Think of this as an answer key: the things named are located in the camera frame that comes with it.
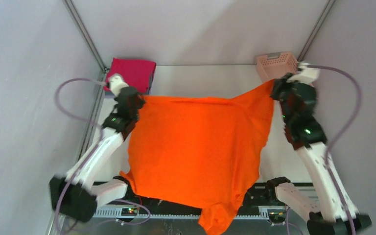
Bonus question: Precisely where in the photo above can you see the orange t shirt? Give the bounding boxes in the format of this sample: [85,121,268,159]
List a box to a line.
[120,81,274,235]

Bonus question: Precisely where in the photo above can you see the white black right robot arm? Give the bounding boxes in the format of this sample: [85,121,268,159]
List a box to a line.
[265,73,372,235]

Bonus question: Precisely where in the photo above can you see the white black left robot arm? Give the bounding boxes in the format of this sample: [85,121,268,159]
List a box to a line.
[49,86,144,222]

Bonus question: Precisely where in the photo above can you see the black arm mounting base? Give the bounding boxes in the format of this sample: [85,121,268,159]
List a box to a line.
[94,183,284,219]

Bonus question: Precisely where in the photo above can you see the folded magenta t shirt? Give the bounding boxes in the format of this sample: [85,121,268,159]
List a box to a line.
[106,58,157,79]

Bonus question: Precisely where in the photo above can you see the pink plastic basket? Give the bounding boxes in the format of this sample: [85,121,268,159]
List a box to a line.
[255,51,298,83]

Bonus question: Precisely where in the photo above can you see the left controller board with leds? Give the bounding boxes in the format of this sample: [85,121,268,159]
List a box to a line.
[120,208,139,217]

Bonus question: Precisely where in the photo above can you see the right controller board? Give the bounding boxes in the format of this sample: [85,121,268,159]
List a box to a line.
[268,211,286,223]

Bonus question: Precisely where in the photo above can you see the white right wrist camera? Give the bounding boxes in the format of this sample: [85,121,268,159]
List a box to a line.
[287,62,320,86]

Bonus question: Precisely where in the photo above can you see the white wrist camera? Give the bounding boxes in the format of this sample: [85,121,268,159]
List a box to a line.
[105,73,129,96]
[287,62,320,86]

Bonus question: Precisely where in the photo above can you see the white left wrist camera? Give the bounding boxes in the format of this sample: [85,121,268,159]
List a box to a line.
[105,73,129,96]

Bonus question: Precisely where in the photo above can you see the right aluminium corner post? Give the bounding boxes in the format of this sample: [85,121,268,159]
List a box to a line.
[297,0,337,62]

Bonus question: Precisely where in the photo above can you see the aluminium corner post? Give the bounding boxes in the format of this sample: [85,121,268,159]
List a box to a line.
[62,0,108,73]
[297,0,337,62]

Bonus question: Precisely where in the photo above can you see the aluminium frame rail front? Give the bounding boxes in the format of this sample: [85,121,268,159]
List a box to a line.
[47,185,359,235]

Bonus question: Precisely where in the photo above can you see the left aluminium corner post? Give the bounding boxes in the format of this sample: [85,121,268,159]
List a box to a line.
[62,0,108,73]

